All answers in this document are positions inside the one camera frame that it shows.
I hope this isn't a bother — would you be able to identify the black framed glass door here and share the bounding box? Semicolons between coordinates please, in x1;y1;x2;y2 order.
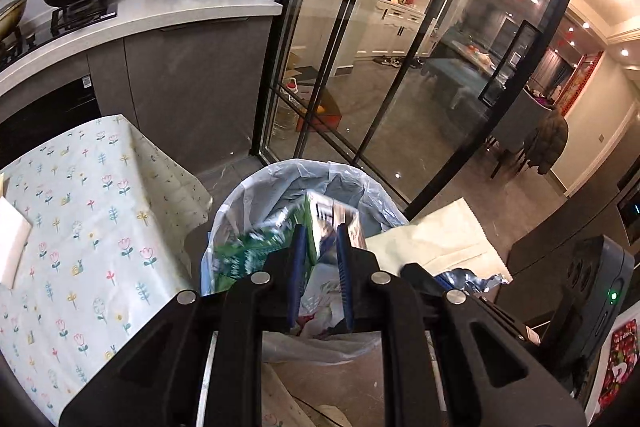
250;0;591;218

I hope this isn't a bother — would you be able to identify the beige wok with glass lid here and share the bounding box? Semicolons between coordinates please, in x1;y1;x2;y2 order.
0;0;28;52

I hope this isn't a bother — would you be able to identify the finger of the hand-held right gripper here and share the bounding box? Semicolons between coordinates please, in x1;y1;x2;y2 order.
399;263;543;345

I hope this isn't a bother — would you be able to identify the dining table with teal cloth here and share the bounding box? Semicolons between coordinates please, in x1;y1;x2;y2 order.
425;32;506;108

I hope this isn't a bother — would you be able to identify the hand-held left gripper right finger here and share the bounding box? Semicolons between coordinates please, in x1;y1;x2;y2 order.
336;224;588;427

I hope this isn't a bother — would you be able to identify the green snack wrapper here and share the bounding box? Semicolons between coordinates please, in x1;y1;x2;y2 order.
215;192;366;283

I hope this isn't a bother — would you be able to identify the bin with white liner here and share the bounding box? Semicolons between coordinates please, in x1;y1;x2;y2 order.
200;159;411;365

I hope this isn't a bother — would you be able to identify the black built-in oven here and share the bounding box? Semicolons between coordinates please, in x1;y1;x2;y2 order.
0;74;101;152

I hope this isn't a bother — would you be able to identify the floral tablecloth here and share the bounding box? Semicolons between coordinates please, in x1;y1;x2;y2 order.
0;114;351;427

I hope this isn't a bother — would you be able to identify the red white printed cloth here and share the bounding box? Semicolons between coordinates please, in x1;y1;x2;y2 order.
585;317;640;423

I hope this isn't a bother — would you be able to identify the white foam block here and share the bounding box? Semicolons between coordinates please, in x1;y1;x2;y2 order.
0;197;33;290

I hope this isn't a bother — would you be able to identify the dark jacket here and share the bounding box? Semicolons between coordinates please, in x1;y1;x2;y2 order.
525;111;570;175

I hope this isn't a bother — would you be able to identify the black gas stove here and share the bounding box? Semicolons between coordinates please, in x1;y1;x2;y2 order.
0;2;118;68

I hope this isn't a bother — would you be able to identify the beige paper wrapper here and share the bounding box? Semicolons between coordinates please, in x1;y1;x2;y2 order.
365;198;513;295

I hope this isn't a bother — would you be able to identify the red wall hanging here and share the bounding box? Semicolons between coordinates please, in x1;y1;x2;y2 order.
557;52;603;118

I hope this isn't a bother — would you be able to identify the white kitchen countertop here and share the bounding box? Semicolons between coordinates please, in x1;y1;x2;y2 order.
0;0;283;98

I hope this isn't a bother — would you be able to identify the grey kitchen cabinet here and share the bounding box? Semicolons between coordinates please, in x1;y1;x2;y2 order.
0;14;276;178

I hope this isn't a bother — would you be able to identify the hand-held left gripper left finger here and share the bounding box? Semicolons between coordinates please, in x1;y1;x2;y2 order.
59;224;308;427

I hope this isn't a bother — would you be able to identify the black door handle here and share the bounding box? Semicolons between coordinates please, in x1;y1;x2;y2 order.
479;21;538;108

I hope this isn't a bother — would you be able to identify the white sideboard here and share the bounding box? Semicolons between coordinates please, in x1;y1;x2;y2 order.
357;0;436;58

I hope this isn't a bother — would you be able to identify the grey dining chair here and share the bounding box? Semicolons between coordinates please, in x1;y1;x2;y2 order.
487;92;551;180

